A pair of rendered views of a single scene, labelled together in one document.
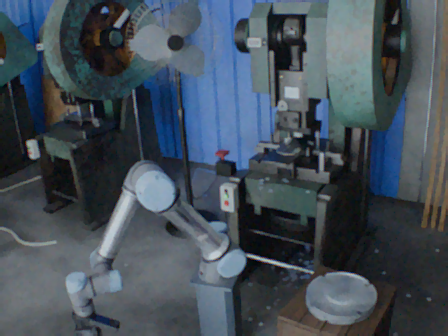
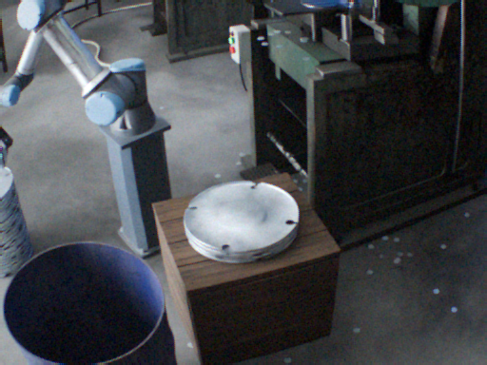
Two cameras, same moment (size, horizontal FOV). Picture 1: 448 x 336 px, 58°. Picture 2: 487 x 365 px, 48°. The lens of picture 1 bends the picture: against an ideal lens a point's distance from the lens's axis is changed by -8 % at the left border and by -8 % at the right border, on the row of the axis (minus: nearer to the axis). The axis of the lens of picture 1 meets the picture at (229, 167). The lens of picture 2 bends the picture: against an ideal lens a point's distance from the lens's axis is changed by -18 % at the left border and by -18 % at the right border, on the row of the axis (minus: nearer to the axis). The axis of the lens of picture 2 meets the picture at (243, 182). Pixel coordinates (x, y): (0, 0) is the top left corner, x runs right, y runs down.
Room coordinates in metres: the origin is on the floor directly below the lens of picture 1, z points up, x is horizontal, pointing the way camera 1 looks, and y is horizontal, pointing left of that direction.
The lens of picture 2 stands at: (0.33, -1.24, 1.40)
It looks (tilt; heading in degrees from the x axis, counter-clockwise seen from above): 35 degrees down; 37
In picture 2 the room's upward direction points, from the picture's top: 4 degrees counter-clockwise
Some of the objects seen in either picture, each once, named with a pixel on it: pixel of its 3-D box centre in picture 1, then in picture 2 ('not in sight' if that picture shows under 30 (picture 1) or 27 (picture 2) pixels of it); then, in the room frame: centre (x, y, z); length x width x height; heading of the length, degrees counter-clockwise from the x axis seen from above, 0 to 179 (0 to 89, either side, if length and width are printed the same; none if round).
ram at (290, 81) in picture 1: (295, 96); not in sight; (2.10, -0.35, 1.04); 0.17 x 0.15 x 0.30; 147
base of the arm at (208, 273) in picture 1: (216, 263); (131, 110); (1.50, 0.08, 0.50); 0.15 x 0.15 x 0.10
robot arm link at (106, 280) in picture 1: (105, 280); (7, 93); (1.23, 0.46, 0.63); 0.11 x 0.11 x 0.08; 22
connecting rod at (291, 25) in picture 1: (297, 48); not in sight; (2.13, -0.37, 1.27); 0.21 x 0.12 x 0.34; 147
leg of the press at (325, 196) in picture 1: (352, 197); (423, 108); (2.11, -0.67, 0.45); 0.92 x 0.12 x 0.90; 147
